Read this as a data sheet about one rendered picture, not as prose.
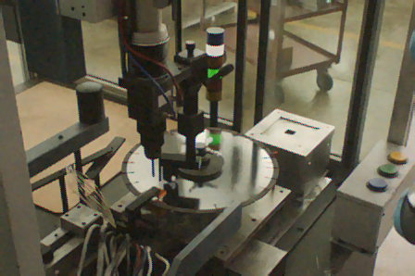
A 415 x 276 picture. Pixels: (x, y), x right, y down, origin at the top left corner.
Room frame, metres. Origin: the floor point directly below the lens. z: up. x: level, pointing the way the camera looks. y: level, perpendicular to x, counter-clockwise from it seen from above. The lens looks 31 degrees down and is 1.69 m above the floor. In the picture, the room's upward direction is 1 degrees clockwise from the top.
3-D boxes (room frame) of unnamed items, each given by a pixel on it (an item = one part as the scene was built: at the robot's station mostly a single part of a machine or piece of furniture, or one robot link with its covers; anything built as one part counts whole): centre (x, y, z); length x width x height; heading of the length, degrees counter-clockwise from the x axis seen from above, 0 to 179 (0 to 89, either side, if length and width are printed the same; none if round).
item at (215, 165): (1.14, 0.01, 0.96); 0.11 x 0.11 x 0.03
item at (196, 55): (1.07, 0.03, 1.17); 0.06 x 0.05 x 0.20; 137
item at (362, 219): (1.21, -0.42, 0.82); 0.28 x 0.11 x 0.15; 146
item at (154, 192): (0.98, 0.12, 0.95); 0.10 x 0.03 x 0.07; 146
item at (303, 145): (1.39, -0.22, 0.82); 0.18 x 0.18 x 0.15; 56
